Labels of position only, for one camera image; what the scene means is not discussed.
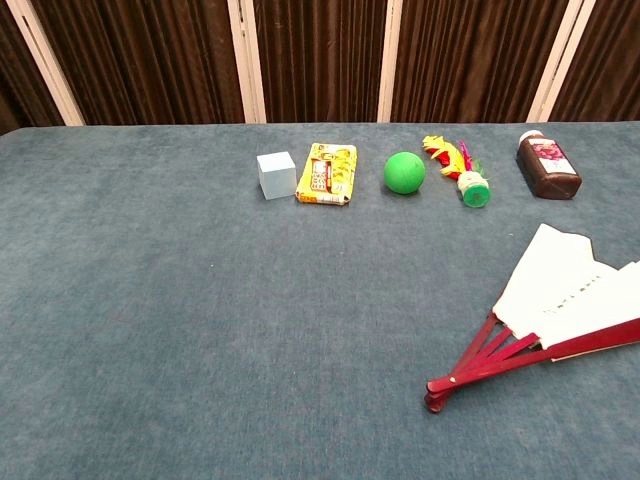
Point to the red ribbed white folding fan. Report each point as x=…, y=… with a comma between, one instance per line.
x=545, y=280

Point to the yellow snack packet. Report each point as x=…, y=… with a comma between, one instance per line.
x=327, y=175

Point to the light blue cube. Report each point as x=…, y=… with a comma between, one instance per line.
x=276, y=176

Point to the green ball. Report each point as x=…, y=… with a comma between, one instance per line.
x=404, y=173

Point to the blue felt table cover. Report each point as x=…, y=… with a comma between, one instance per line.
x=200, y=310

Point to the feather shuttlecock with green base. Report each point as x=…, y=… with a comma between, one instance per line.
x=472, y=189

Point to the dark juice bottle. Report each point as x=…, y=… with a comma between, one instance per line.
x=550, y=170

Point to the white screen post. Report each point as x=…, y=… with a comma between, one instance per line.
x=560, y=65
x=247, y=65
x=390, y=60
x=45, y=60

